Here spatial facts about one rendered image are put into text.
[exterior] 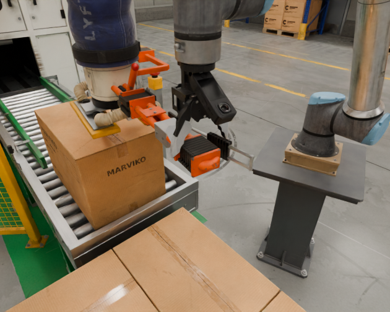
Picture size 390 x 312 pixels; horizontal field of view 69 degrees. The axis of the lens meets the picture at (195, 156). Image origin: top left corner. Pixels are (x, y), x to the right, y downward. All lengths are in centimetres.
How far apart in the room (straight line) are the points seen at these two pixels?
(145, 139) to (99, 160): 22
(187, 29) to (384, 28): 76
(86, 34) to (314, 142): 107
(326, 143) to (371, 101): 30
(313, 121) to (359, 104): 23
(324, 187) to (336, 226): 99
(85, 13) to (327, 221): 203
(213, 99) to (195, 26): 13
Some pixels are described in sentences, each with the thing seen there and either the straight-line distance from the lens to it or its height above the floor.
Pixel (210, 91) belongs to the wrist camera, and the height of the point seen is 136.
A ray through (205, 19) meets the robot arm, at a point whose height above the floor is 149.
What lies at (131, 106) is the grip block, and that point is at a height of 122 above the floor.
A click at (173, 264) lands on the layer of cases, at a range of 125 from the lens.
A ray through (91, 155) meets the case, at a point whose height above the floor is 94.
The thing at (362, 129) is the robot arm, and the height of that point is 102.
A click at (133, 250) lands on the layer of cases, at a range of 132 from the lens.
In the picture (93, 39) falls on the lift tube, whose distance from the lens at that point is 101.
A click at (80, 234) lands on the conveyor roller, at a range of 146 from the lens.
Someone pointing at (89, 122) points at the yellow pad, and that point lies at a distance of 108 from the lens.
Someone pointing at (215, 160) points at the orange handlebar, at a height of 122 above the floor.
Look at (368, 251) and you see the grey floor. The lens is 229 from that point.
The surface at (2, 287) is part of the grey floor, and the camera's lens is 216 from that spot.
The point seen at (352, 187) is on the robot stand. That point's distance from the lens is 145.
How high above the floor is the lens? 156
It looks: 33 degrees down
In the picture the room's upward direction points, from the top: straight up
